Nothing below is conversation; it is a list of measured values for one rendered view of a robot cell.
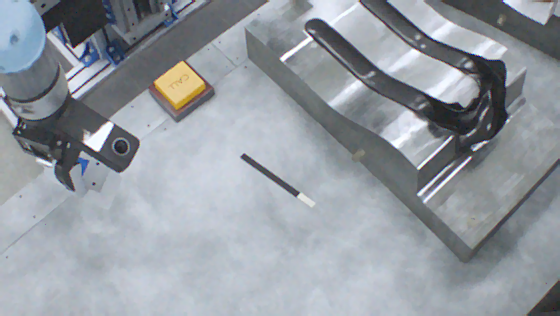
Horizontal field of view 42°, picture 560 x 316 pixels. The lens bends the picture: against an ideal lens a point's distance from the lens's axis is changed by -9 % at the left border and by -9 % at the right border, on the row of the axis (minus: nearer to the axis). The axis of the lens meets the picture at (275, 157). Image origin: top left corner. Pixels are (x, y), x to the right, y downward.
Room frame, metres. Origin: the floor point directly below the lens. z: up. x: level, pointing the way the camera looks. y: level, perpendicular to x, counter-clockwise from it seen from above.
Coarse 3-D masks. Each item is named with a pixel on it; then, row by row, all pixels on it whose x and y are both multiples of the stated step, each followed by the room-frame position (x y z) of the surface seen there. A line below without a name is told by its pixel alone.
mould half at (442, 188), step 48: (336, 0) 0.80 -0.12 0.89; (288, 48) 0.71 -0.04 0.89; (384, 48) 0.70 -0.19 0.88; (480, 48) 0.66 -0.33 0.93; (336, 96) 0.62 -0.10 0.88; (384, 144) 0.51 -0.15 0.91; (432, 144) 0.50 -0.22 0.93; (528, 144) 0.52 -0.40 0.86; (432, 192) 0.46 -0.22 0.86; (480, 192) 0.45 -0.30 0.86; (528, 192) 0.44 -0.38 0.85; (480, 240) 0.37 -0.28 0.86
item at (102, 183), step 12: (84, 168) 0.50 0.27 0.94; (96, 168) 0.49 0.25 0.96; (108, 168) 0.49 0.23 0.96; (96, 180) 0.48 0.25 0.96; (108, 180) 0.48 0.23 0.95; (120, 180) 0.50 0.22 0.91; (96, 192) 0.46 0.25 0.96; (108, 192) 0.47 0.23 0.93; (96, 204) 0.46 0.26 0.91; (108, 204) 0.46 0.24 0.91
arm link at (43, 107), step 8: (64, 80) 0.50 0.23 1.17; (56, 88) 0.48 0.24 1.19; (64, 88) 0.49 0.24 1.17; (48, 96) 0.47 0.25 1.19; (56, 96) 0.48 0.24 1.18; (64, 96) 0.48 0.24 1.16; (16, 104) 0.47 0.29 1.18; (24, 104) 0.46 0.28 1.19; (32, 104) 0.46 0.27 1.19; (40, 104) 0.46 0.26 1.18; (48, 104) 0.47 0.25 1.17; (56, 104) 0.47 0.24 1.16; (16, 112) 0.46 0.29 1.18; (24, 112) 0.46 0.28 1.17; (32, 112) 0.46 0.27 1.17; (40, 112) 0.46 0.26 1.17; (48, 112) 0.46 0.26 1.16
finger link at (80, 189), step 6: (54, 162) 0.47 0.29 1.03; (48, 168) 0.48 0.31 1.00; (72, 168) 0.46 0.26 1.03; (78, 168) 0.47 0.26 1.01; (48, 174) 0.47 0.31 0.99; (54, 174) 0.47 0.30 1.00; (72, 174) 0.45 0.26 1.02; (78, 174) 0.46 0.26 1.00; (54, 180) 0.47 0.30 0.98; (72, 180) 0.45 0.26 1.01; (78, 180) 0.46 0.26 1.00; (84, 180) 0.47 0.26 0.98; (78, 186) 0.45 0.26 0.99; (84, 186) 0.46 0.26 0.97; (72, 192) 0.45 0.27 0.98; (78, 192) 0.45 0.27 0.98; (84, 192) 0.46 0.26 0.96
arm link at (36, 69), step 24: (0, 0) 0.53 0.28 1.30; (24, 0) 0.52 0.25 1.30; (0, 24) 0.49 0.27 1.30; (24, 24) 0.49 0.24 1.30; (0, 48) 0.46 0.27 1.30; (24, 48) 0.47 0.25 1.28; (48, 48) 0.50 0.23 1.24; (0, 72) 0.46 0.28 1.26; (24, 72) 0.46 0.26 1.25; (48, 72) 0.48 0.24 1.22; (24, 96) 0.46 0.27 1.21
